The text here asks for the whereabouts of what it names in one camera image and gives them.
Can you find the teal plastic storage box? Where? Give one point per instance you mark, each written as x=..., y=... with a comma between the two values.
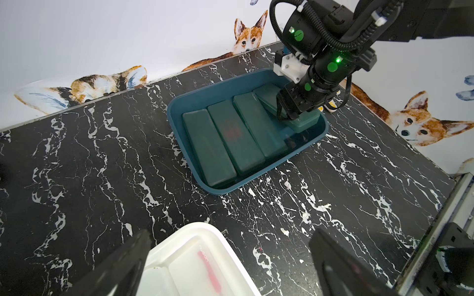
x=224, y=91

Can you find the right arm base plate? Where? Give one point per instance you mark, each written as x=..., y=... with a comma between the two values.
x=449, y=267

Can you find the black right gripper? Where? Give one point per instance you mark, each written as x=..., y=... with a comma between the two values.
x=296, y=99

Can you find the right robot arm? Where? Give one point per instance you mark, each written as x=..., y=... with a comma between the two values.
x=324, y=42

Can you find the dark green pencil case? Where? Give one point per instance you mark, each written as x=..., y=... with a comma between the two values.
x=244, y=152

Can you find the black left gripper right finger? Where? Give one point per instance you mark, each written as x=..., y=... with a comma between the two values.
x=339, y=273

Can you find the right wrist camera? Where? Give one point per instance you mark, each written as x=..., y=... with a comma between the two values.
x=289, y=66

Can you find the yellow work glove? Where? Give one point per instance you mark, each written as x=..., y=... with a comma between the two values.
x=329, y=103

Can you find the clear case pink pen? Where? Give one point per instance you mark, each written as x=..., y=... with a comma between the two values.
x=195, y=273

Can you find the white plastic storage box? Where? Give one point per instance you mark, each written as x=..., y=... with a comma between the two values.
x=156, y=279

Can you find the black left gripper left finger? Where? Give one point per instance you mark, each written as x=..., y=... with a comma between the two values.
x=120, y=273

